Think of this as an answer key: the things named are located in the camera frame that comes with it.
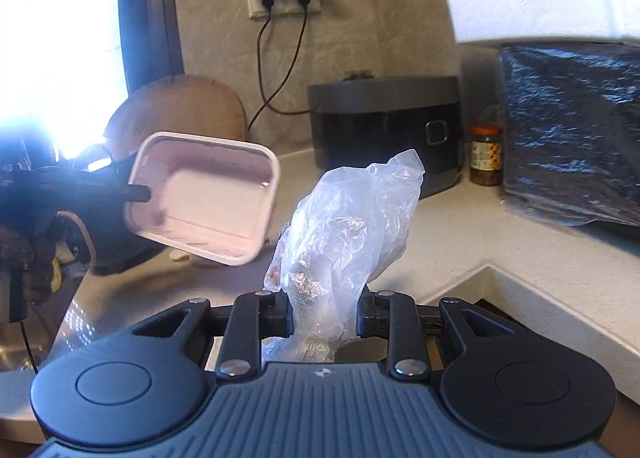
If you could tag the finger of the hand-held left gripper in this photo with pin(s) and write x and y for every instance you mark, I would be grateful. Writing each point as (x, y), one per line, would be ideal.
(135, 193)

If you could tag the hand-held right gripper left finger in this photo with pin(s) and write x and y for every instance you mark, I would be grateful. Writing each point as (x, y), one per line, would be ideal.
(277, 313)

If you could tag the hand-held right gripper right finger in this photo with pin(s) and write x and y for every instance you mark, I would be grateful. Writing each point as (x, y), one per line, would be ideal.
(367, 318)

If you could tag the clear plastic food container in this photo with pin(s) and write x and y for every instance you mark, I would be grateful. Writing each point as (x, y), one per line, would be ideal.
(200, 198)

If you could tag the clear plastic bag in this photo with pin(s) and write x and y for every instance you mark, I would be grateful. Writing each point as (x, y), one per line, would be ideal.
(345, 238)

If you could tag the person's left hand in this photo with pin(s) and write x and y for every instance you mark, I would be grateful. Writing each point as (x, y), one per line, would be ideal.
(27, 258)

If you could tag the round wooden cutting board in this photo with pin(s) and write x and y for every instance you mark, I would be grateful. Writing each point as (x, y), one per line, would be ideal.
(190, 102)

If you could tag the steel sink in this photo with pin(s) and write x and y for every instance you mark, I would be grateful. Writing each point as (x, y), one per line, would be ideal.
(15, 353)

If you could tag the black rice cooker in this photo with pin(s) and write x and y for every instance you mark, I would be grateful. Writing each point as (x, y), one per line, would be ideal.
(375, 127)

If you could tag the glass jar with red lid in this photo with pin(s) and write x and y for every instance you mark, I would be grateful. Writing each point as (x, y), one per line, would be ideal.
(485, 157)

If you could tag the black film-wrapped appliance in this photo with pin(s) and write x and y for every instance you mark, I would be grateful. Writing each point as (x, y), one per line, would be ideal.
(570, 137)

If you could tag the dark window frame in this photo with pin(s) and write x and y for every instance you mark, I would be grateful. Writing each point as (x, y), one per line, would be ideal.
(155, 12)

